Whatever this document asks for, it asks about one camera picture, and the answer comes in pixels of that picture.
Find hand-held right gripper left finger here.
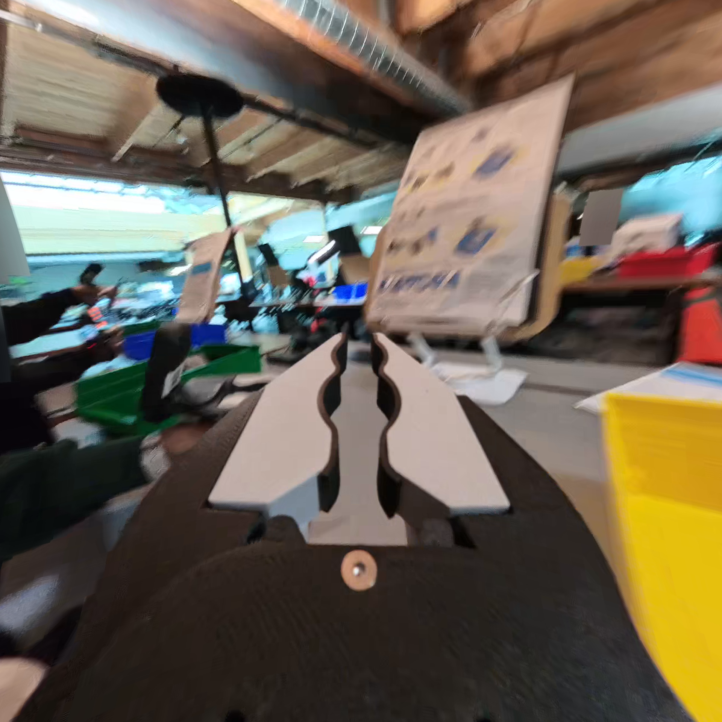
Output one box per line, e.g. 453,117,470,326
209,333,348,539

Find green plastic bin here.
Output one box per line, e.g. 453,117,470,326
75,343,264,436

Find person's left hand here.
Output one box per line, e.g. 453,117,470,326
159,422,214,457

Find red plastic bin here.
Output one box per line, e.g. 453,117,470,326
616,241,721,279

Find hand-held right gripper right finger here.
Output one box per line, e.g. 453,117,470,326
371,333,511,531

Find long wooden workbench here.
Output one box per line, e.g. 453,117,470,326
563,272,722,350

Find silver flexible duct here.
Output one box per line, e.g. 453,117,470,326
271,0,472,116

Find printed instruction sheet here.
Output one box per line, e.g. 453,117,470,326
366,75,573,337

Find blue bin with code sticker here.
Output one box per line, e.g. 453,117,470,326
123,323,228,361

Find cardboard shield with blue label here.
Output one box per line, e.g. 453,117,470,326
179,227,237,323

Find black ceiling pole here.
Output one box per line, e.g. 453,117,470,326
156,73,253,295

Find orange traffic cone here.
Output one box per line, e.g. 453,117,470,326
676,285,722,366

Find black square panel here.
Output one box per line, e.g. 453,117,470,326
327,226,363,258

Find laminated paper sheet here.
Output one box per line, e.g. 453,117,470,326
574,361,722,416

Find person's white pants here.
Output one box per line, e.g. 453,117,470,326
0,491,147,722

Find yellow plastic bin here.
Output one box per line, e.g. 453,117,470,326
557,255,614,287
601,392,722,722

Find person's left forearm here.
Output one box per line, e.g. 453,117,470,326
0,437,149,560

